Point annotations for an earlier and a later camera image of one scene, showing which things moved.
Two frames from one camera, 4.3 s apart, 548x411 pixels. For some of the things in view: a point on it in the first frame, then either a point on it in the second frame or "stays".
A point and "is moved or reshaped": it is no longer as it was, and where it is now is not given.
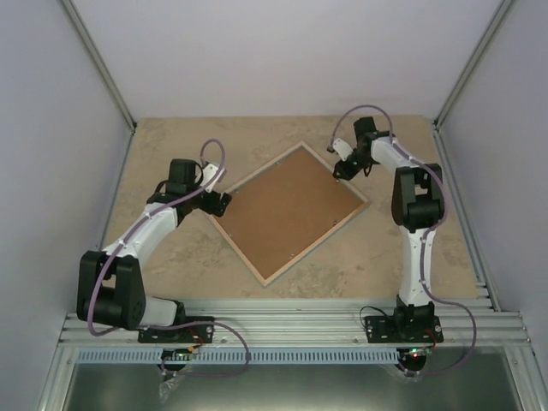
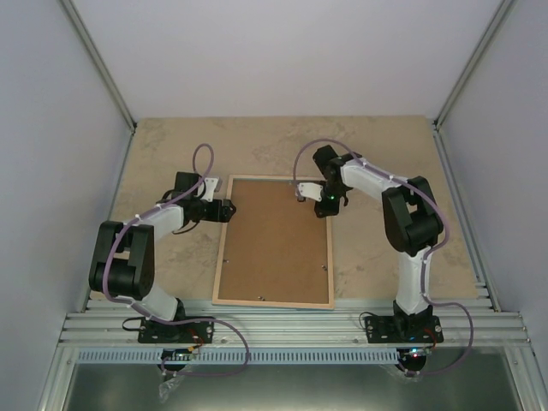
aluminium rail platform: (313, 324) stays
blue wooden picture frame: (286, 211) → (216, 301)
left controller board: (176, 354) stays
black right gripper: (342, 169) → (330, 211)
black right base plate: (418, 329) stays
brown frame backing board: (287, 210) is moved or reshaped
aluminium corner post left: (99, 63) stays
